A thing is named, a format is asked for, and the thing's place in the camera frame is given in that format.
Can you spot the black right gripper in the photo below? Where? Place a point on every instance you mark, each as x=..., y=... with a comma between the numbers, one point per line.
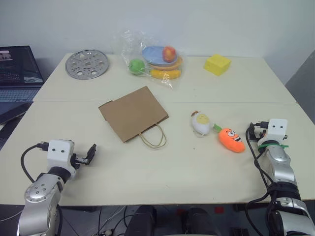
x=258, y=135

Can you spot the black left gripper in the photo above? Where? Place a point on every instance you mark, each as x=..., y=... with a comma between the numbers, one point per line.
x=80, y=161

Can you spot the orange carrot plush toy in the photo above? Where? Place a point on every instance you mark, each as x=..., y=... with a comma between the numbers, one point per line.
x=231, y=142

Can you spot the brown paper bag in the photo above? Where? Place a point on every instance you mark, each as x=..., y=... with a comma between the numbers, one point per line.
x=133, y=113

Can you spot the white egg plush toy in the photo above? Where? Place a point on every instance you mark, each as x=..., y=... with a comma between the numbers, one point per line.
x=200, y=124

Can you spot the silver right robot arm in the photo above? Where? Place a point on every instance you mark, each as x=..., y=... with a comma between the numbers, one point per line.
x=283, y=167

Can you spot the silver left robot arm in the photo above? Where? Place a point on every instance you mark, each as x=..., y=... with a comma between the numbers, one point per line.
x=39, y=191

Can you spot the clear plastic bag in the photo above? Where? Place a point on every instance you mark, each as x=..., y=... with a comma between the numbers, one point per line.
x=128, y=46

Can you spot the green wrist tie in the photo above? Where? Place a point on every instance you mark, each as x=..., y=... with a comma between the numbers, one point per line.
x=267, y=146

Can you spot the yellow cheese block toy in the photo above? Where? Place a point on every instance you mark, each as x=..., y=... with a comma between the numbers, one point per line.
x=216, y=65

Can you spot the dark rounded shape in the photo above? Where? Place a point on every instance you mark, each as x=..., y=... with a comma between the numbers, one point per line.
x=200, y=221
x=140, y=221

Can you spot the round perforated metal disc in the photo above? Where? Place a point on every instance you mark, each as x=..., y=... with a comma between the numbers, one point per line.
x=86, y=64

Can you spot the green toy apple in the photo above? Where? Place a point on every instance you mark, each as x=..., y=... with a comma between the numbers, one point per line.
x=136, y=66

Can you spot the yellow toy banana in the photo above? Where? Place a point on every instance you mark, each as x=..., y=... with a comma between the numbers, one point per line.
x=162, y=73

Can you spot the orange plate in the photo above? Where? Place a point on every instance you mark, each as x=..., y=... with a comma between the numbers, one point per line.
x=180, y=61

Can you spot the open dark laptop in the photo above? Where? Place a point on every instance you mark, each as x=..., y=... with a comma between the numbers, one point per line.
x=17, y=66

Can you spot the blue plate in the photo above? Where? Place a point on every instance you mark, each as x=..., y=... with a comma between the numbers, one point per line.
x=152, y=55

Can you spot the red toy apple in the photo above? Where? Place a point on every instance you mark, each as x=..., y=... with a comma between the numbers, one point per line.
x=169, y=54

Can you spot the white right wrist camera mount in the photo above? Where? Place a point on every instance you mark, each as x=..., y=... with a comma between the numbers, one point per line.
x=276, y=132

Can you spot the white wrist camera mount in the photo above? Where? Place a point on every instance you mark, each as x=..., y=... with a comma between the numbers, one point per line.
x=276, y=132
x=59, y=157

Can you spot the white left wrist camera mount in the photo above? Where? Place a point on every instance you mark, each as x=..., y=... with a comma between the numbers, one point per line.
x=59, y=157

